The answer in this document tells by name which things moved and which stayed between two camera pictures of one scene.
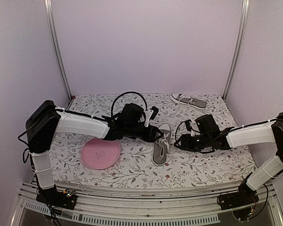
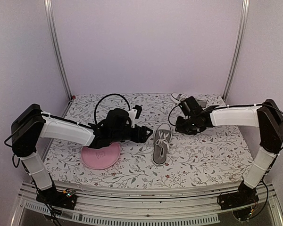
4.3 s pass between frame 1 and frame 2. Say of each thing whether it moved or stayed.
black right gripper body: moved
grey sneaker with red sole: stayed
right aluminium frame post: stayed
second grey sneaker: stayed
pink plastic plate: stayed
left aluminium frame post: stayed
